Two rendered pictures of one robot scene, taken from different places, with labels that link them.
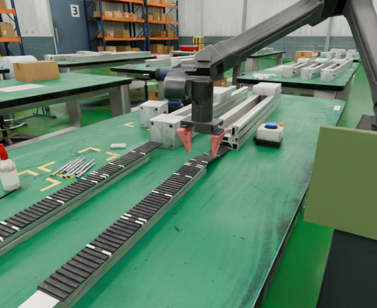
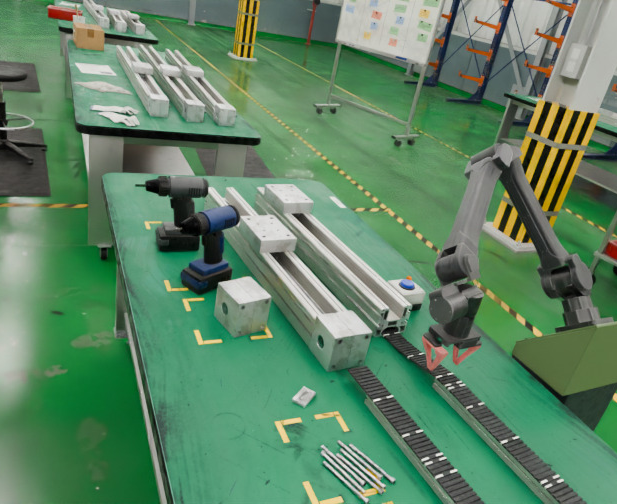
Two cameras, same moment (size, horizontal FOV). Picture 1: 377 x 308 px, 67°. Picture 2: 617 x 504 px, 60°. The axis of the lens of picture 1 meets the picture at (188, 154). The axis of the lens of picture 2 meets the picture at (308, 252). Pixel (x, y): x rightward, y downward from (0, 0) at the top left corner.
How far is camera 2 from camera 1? 1.22 m
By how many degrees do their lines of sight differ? 54
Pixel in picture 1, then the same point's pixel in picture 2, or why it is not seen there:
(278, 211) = (544, 397)
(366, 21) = (527, 191)
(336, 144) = (600, 335)
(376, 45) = (541, 217)
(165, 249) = (577, 487)
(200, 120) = (467, 335)
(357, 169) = (604, 347)
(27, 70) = not seen: outside the picture
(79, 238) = not seen: outside the picture
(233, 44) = (473, 237)
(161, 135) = (349, 353)
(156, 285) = not seen: outside the picture
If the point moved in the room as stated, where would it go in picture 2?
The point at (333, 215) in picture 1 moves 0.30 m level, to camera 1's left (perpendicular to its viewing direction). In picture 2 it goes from (581, 383) to (553, 451)
